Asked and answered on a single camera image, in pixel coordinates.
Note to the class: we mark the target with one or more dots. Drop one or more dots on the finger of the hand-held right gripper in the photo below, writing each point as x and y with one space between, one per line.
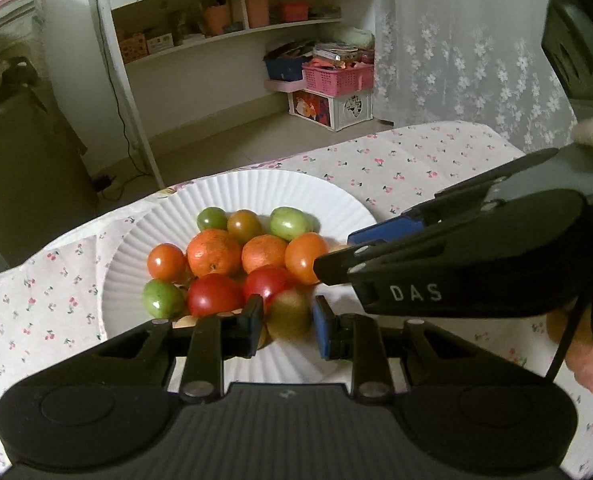
376 260
376 232

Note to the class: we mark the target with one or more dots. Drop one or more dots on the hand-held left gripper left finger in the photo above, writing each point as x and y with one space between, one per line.
254 325

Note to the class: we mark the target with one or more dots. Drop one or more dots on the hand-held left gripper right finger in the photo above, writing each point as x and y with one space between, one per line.
324 327

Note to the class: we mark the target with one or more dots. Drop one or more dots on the red tomato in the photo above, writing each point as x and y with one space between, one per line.
269 282
214 295

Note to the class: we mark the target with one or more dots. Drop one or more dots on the yellow-green fruit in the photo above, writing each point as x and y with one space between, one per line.
186 321

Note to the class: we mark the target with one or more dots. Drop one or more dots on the orange tomato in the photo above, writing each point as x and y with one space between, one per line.
166 261
306 257

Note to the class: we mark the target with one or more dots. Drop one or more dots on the orange tangerine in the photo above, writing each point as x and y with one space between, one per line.
265 254
214 252

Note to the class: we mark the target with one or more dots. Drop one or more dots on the green-orange tomato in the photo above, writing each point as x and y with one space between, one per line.
245 225

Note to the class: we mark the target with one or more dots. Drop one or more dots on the white ribbed plate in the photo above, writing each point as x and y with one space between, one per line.
276 190

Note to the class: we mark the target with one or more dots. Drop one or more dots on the dark green tomato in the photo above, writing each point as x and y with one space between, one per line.
212 219

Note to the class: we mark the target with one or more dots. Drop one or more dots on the person's right hand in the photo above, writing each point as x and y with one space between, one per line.
588 360

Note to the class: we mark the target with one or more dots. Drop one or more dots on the cherry print tablecloth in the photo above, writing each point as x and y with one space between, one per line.
426 160

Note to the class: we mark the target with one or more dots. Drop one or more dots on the white plastic crate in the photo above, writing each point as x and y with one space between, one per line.
331 109

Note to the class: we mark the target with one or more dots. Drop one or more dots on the pink plastic basket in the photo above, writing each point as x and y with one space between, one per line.
339 76

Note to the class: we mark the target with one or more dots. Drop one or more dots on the white flower lace curtain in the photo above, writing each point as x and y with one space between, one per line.
451 60

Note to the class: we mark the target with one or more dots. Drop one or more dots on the blue plastic basket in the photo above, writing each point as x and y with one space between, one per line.
282 67

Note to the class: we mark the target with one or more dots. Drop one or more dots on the small orange basket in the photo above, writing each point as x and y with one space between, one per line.
295 10

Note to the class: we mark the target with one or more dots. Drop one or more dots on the peach cup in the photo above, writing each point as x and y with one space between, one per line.
257 7

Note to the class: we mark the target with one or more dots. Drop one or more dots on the orange flower pot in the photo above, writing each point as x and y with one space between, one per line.
216 20

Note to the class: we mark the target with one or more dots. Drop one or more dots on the grey sofa armrest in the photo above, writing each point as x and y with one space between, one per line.
26 160

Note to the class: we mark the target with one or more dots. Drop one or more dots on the small white labelled box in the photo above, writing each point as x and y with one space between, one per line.
159 42

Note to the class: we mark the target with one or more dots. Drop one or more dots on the small orange box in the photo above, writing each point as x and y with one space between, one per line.
134 46

